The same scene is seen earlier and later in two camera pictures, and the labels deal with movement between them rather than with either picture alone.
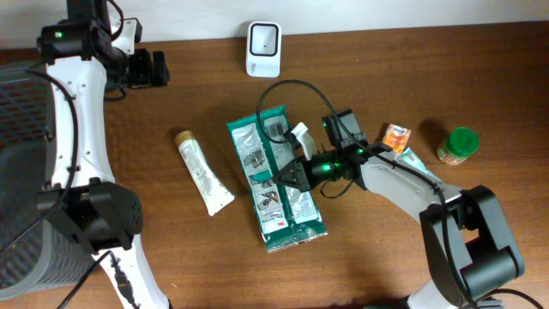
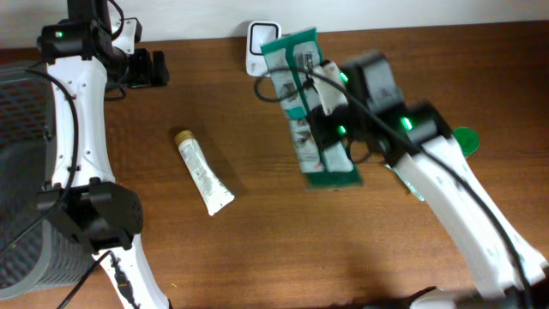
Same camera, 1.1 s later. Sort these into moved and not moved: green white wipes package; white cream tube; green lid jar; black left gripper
Moved: green white wipes package
Not moved: black left gripper; green lid jar; white cream tube
